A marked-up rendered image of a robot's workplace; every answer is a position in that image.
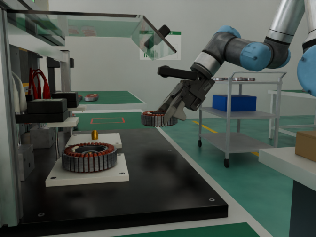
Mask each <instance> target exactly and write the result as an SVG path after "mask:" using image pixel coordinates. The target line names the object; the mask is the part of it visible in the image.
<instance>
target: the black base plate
mask: <svg viewBox="0 0 316 237"><path fill-rule="evenodd" d="M97 132H98V134H112V133H119V135H120V139H121V143H122V148H118V149H117V154H122V153H124V156H125V160H126V166H127V170H128V174H129V181H125V182H105V183H92V184H78V185H65V186H51V187H46V182H45V181H46V179H47V177H48V176H49V174H50V172H51V170H52V169H53V167H54V165H55V161H56V152H55V142H54V143H53V145H52V146H51V147H50V148H44V149H33V155H34V169H33V170H32V172H31V173H30V174H29V176H28V177H27V178H26V180H25V181H20V182H21V193H22V205H23V216H22V218H21V219H19V223H18V225H17V226H12V227H8V224H4V225H3V226H2V227H1V228H0V237H40V236H50V235H59V234H68V233H78V232H87V231H97V230H106V229H119V228H129V227H138V226H148V225H157V224H166V223H176V222H185V221H198V220H208V219H217V218H227V217H228V208H229V205H228V204H227V203H226V202H225V201H224V199H223V198H222V197H221V196H220V195H219V194H218V193H217V192H216V191H215V190H214V189H213V188H212V187H211V186H210V185H209V184H208V183H207V181H206V180H205V179H204V178H203V177H202V176H201V175H200V174H199V173H198V172H197V171H196V170H195V169H194V168H193V167H192V166H191V165H190V163H189V162H188V161H187V160H186V159H185V158H184V157H183V156H182V155H181V154H180V153H179V152H178V151H177V150H176V149H175V148H174V147H173V145H172V144H171V143H170V142H169V141H168V140H167V139H166V138H165V137H164V136H163V135H162V134H161V133H160V132H159V131H158V130H157V129H156V128H140V129H113V130H97ZM58 137H59V153H60V157H61V156H62V150H64V149H65V146H66V144H67V142H68V141H69V138H70V133H69V132H67V133H64V132H63V131H61V132H58Z"/></svg>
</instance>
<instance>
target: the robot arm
mask: <svg viewBox="0 0 316 237"><path fill-rule="evenodd" d="M305 11H306V18H307V25H308V37H307V38H306V39H305V40H304V42H303V43H302V48H303V55H302V58H301V59H300V60H299V63H298V66H297V77H298V80H299V83H300V85H301V86H302V87H303V89H304V90H305V91H306V92H308V93H309V94H310V95H312V96H314V97H316V0H280V2H279V4H278V6H277V9H276V12H275V14H274V17H273V19H272V22H271V24H270V27H269V29H268V32H267V35H266V37H265V40H264V42H256V41H250V40H246V39H241V35H240V33H239V32H238V31H237V30H236V29H235V28H232V27H231V26H229V25H223V26H221V27H220V28H219V30H218V31H217V32H216V33H215V34H214V35H213V37H212V38H211V40H210V41H209V42H208V44H207V45H206V46H205V48H204V49H203V50H202V52H201V53H200V54H199V56H198V57H197V58H196V60H195V61H194V63H193V65H192V66H191V68H190V69H191V70H192V71H186V70H180V69H174V68H170V67H169V66H167V65H163V66H161V67H158V72H157V74H158V75H160V76H161V77H163V78H167V77H174V78H180V79H183V80H181V81H180V83H178V84H177V85H176V87H175V88H174V89H173V90H172V92H171V93H170V94H169V95H168V96H167V97H166V99H165V100H164V101H163V102H162V104H161V105H160V106H159V108H158V109H157V111H158V110H160V111H161V110H162V111H166V113H165V115H164V116H163V124H164V125H165V124H166V123H167V122H168V121H169V119H170V118H171V117H174V118H176V119H179V120H181V121H185V120H186V114H185V113H184V111H183V108H184V107H186V108H187V109H189V110H192V111H197V109H198V108H199V107H200V105H201V104H202V102H203V101H204V100H205V99H206V97H205V95H206V94H207V93H208V91H209V90H210V89H211V87H212V86H213V85H214V83H215V81H214V80H213V79H211V77H213V76H214V75H215V73H216V72H217V71H218V70H219V68H220V67H221V66H222V64H223V63H224V62H225V61H226V62H229V63H232V64H235V65H237V66H240V67H243V68H245V69H246V70H249V71H256V72H259V71H261V70H262V69H265V68H268V69H277V68H282V67H284V66H285V65H287V64H288V62H289V61H290V58H291V52H290V50H289V46H290V44H291V41H292V39H293V37H294V35H295V33H296V31H297V28H298V26H299V24H300V21H301V19H302V17H303V15H304V12H305ZM198 105H199V106H198Z"/></svg>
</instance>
